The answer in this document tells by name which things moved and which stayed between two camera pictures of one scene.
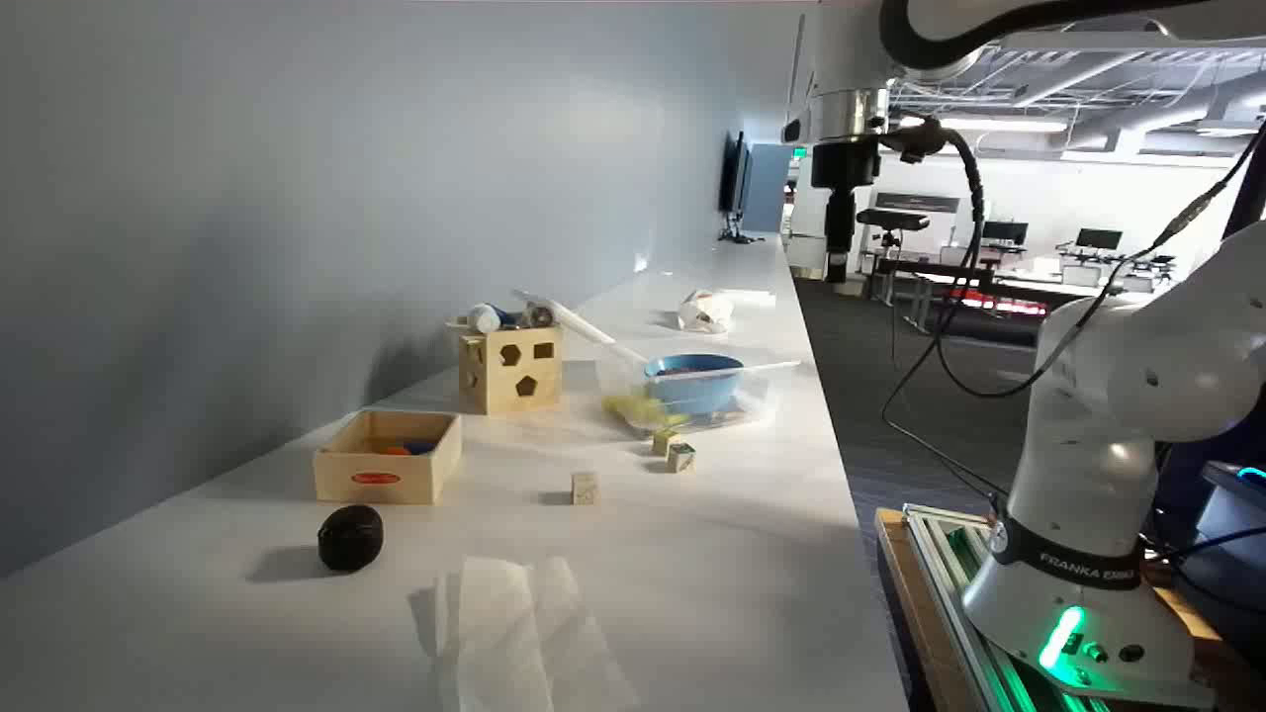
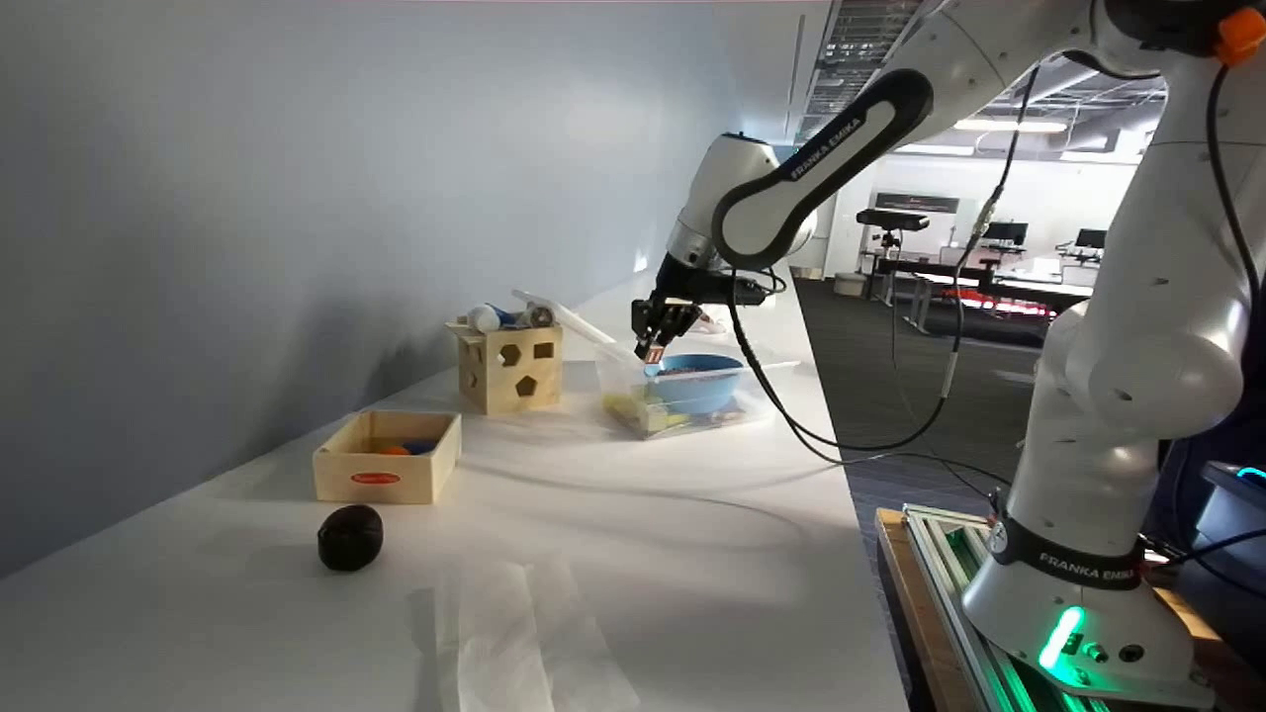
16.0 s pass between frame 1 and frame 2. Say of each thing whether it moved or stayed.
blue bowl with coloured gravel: stayed
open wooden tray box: stayed
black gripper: moved
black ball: stayed
